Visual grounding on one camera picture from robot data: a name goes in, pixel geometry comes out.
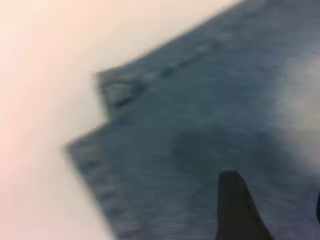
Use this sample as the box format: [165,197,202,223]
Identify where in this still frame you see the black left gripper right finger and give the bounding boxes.
[315,191,320,225]

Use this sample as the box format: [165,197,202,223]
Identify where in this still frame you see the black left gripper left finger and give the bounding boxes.
[215,170,274,240]

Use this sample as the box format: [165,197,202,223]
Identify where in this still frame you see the blue denim pants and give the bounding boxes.
[61,0,320,240]

